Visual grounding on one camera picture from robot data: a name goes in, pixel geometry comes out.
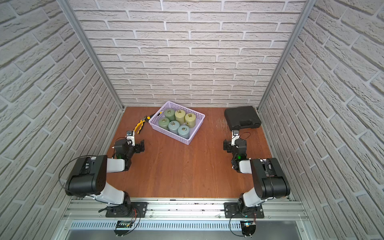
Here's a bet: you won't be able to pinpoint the aluminium front rail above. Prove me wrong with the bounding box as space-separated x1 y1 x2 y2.
54 198 315 240

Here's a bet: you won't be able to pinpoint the yellow-green canister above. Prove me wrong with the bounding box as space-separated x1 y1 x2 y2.
185 113 197 129
175 109 186 125

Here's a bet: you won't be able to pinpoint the black plastic tool case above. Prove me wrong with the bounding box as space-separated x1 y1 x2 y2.
224 106 262 131

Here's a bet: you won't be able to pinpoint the lilac perforated plastic basket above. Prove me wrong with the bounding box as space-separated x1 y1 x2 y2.
149 101 205 145

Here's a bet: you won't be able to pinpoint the controller board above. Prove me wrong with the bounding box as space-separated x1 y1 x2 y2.
240 221 257 238
114 221 136 237

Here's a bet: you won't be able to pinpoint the yellow-green canister back right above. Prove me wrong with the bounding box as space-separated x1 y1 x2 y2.
185 113 197 129

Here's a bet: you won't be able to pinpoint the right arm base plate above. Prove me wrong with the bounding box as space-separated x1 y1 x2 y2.
224 202 265 219

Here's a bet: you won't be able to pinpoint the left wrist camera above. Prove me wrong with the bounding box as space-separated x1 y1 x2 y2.
126 131 135 146

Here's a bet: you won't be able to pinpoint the right controller board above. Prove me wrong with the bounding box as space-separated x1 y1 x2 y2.
240 221 257 238

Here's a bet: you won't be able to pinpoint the blue-grey canister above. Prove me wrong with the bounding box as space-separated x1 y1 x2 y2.
169 120 180 135
178 125 190 139

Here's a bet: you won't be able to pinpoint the yellow black pliers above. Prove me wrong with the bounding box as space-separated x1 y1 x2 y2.
134 116 151 134

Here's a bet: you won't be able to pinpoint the aluminium corner post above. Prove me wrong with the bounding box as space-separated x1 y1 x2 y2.
257 0 316 112
58 0 125 112

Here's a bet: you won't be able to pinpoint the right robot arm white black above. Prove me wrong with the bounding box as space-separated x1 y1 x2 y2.
223 139 291 217

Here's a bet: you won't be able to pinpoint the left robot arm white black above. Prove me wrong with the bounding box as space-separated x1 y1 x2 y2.
64 139 145 218

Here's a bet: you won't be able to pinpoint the left controller board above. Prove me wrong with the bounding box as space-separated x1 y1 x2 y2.
114 221 136 237

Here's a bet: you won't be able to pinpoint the yellow-green canister back middle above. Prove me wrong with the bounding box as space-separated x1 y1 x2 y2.
175 109 186 125

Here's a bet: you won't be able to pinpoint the right aluminium corner post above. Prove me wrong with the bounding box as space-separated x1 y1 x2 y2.
257 0 316 112

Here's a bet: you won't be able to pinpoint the dark green canister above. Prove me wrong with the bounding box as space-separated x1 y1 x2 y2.
164 109 176 122
158 117 170 130

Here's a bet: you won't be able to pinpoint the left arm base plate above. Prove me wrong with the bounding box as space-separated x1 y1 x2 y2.
106 202 148 218

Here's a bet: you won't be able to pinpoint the left aluminium corner post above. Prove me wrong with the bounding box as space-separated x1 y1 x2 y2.
58 0 125 112

